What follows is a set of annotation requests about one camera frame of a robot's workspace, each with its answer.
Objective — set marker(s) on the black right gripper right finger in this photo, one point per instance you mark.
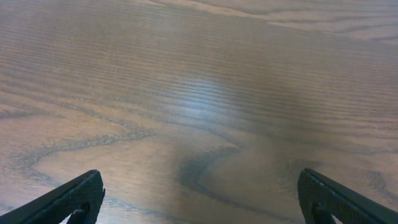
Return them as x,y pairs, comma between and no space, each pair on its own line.
322,200

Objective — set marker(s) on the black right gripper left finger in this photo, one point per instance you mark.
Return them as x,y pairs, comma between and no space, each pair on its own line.
77,201

